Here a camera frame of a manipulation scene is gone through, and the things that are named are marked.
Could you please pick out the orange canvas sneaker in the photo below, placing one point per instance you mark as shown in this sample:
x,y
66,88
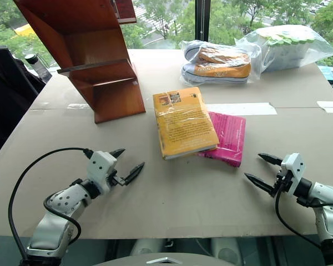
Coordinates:
x,y
216,55
224,71

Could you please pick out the long white tape strip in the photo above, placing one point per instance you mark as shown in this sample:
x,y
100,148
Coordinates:
x,y
241,109

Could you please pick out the pink book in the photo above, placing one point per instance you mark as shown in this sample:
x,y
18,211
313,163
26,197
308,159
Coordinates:
x,y
231,138

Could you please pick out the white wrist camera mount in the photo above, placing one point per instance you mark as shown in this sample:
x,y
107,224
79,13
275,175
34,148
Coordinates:
x,y
100,167
294,171

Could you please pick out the brown wooden bookshelf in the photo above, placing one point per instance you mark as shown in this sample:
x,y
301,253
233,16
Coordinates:
x,y
105,94

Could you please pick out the grey rounded shape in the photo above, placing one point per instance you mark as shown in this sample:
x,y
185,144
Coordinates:
x,y
148,247
227,249

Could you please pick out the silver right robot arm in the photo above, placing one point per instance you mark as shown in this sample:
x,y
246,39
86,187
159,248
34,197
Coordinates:
x,y
328,202

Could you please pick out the black chair with garment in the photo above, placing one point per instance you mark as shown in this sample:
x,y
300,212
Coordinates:
x,y
8,108

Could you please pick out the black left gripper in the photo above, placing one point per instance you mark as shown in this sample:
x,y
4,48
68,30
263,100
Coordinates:
x,y
117,179

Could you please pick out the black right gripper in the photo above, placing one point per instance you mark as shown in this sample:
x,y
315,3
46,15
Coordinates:
x,y
282,181

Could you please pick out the clear plastic shoe bag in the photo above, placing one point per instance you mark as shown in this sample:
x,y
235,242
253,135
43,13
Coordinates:
x,y
255,59

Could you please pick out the large clear plastic bag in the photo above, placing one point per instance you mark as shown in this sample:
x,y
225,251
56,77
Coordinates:
x,y
319,48

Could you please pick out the yellow plastic-wrapped book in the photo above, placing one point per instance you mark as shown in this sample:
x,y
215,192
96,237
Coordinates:
x,y
184,124

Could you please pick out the blue printed card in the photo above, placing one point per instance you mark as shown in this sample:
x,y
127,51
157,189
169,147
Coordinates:
x,y
327,73

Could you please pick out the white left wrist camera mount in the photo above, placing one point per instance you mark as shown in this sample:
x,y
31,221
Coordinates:
x,y
100,167

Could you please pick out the white box with green flowers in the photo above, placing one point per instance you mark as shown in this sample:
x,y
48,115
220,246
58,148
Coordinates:
x,y
285,52

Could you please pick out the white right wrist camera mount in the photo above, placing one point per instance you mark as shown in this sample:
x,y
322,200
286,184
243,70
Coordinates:
x,y
294,171

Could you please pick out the short white tape strip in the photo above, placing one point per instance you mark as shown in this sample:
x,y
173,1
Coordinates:
x,y
331,106

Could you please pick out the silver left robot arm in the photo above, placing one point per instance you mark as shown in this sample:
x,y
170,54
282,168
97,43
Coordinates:
x,y
62,203

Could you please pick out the dark window frame post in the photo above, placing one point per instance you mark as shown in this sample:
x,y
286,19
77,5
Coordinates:
x,y
202,19

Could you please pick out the dark water bottle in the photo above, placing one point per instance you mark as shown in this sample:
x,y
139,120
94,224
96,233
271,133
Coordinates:
x,y
39,69

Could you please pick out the grey rounded robot torso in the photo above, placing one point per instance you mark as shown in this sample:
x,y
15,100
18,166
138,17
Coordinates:
x,y
166,261

